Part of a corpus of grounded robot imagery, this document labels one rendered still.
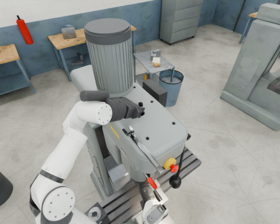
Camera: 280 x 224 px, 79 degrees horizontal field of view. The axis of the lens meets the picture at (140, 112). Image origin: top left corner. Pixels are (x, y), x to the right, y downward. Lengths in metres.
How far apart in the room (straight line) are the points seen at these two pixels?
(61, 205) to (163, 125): 0.48
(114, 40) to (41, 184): 0.55
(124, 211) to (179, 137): 1.02
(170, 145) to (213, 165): 2.32
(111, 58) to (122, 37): 0.10
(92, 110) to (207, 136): 2.91
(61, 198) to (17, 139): 3.24
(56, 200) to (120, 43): 0.59
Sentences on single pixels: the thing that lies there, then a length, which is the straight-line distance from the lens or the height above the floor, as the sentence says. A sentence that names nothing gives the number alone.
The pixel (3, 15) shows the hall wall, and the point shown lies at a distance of 4.78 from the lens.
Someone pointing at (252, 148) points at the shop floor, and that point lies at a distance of 3.48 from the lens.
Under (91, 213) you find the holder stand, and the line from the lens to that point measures 1.43.
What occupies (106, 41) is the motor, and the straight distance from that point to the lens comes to 0.74.
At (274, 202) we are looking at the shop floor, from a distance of 3.13.
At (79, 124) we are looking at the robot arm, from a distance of 0.60.
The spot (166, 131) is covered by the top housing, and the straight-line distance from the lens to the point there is 0.74.
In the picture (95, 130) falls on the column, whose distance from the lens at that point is 1.29.
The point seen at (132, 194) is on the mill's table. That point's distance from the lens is 1.64.
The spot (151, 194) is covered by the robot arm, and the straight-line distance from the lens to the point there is 1.26.
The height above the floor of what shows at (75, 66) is 0.23.
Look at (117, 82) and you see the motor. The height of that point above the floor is 1.98.
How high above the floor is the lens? 2.46
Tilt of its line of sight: 45 degrees down
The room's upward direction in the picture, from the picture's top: straight up
